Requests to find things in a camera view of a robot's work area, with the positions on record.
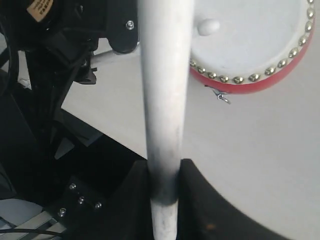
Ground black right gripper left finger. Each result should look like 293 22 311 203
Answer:
63 160 154 240

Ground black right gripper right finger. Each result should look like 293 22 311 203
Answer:
177 159 284 240

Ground black gripper two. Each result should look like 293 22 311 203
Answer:
24 0 139 85

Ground wooden drumstick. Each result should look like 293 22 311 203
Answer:
137 0 195 240
196 18 220 37

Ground small red drum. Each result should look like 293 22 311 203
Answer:
189 0 316 101

